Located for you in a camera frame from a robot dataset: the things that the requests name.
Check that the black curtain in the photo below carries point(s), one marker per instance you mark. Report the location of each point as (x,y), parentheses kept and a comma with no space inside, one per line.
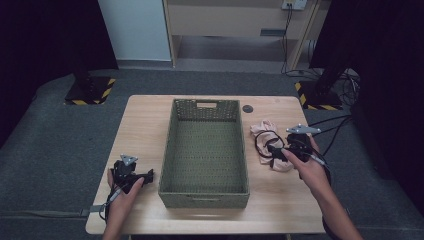
(390,83)
(40,50)

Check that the black stand with striped base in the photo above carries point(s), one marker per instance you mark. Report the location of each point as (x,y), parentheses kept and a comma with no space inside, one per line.
(90,90)
(316,96)

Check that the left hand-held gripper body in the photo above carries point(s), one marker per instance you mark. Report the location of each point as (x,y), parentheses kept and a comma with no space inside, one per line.
(124,171)

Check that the green woven basket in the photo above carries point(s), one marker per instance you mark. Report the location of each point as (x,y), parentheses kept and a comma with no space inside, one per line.
(203,156)

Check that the person's right hand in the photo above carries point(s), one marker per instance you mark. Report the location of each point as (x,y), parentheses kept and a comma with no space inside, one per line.
(311,173)

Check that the grey tape piece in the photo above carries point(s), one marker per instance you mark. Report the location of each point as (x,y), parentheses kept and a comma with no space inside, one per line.
(93,210)

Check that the person's left hand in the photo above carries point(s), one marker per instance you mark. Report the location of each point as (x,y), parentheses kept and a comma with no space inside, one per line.
(120,203)

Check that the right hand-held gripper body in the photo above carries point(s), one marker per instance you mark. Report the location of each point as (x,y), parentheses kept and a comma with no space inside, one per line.
(300,141)

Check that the pink cloth with black trim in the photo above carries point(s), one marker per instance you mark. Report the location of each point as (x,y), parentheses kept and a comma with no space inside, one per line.
(263,131)

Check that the white power strip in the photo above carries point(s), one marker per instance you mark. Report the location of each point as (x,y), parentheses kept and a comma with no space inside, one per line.
(294,4)

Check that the black round table grommet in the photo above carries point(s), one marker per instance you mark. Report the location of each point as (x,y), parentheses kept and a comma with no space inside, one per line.
(247,108)

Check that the white panel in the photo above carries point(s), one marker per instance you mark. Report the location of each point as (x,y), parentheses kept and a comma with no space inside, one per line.
(136,30)

